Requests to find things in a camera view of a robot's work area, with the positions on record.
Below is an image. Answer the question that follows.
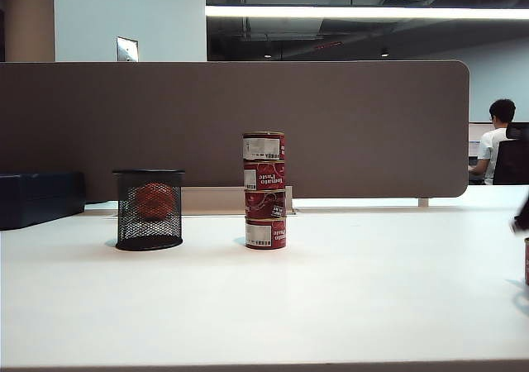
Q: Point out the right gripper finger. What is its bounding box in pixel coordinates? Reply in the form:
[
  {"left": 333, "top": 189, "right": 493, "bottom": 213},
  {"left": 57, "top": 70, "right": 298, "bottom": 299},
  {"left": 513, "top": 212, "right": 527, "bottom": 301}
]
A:
[{"left": 509, "top": 189, "right": 529, "bottom": 236}]

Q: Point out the tomato can large Paste lettering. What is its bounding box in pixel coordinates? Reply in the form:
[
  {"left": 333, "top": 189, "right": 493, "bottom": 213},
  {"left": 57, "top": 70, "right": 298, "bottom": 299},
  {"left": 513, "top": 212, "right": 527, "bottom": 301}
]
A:
[{"left": 243, "top": 160, "right": 287, "bottom": 192}]

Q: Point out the tomato can white barcode label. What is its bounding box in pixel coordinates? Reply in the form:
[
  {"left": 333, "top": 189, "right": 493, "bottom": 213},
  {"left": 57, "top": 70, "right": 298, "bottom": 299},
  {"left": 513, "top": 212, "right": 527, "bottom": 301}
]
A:
[{"left": 245, "top": 217, "right": 288, "bottom": 250}]

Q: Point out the tomato can black sticker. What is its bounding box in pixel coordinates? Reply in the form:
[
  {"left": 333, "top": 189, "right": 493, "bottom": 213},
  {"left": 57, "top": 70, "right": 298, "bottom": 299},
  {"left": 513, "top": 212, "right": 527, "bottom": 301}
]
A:
[{"left": 244, "top": 189, "right": 288, "bottom": 221}]

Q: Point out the tomato can wide white label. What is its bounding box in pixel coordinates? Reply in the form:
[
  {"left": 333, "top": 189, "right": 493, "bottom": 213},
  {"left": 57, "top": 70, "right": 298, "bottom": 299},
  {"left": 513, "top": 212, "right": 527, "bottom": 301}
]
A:
[{"left": 242, "top": 131, "right": 287, "bottom": 163}]

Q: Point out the black office chair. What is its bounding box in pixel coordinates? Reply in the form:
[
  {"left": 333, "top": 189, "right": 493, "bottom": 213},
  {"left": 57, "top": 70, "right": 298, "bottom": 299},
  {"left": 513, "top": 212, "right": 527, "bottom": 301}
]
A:
[{"left": 492, "top": 122, "right": 529, "bottom": 186}]

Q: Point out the person in white shirt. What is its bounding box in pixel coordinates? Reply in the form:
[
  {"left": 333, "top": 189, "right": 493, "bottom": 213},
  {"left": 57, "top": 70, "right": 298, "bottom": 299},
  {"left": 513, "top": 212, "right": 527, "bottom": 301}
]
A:
[{"left": 469, "top": 98, "right": 517, "bottom": 186}]

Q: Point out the computer monitor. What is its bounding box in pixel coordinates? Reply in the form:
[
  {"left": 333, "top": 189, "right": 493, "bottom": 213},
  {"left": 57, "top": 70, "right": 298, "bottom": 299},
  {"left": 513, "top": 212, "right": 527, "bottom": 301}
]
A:
[{"left": 469, "top": 122, "right": 498, "bottom": 161}]

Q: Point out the brown desk divider panel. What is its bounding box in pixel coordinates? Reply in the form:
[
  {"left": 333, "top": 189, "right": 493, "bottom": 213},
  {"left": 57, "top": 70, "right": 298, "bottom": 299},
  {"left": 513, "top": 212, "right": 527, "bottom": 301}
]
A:
[{"left": 0, "top": 60, "right": 471, "bottom": 202}]

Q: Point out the long ceiling light strip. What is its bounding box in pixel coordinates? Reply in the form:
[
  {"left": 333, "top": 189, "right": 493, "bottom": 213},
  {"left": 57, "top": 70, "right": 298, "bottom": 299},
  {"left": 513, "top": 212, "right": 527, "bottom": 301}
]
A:
[{"left": 205, "top": 5, "right": 529, "bottom": 21}]

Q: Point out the orange red ball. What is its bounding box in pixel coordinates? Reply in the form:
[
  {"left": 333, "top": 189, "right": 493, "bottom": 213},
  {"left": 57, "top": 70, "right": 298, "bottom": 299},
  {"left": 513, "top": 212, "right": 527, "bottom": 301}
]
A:
[{"left": 135, "top": 182, "right": 175, "bottom": 219}]

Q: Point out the black mesh pen holder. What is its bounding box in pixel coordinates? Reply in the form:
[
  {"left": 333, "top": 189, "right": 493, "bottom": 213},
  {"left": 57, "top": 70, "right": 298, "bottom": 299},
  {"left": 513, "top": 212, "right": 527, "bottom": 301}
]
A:
[{"left": 112, "top": 169, "right": 186, "bottom": 252}]

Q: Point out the dark blue box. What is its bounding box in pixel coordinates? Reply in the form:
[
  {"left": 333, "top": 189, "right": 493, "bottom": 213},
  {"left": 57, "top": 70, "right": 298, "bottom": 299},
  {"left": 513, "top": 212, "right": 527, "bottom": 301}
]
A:
[{"left": 0, "top": 170, "right": 87, "bottom": 231}]

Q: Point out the metal wall plate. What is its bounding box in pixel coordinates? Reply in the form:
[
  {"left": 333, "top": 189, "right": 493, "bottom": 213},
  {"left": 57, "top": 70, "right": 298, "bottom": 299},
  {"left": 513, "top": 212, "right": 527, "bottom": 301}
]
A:
[{"left": 116, "top": 36, "right": 140, "bottom": 63}]

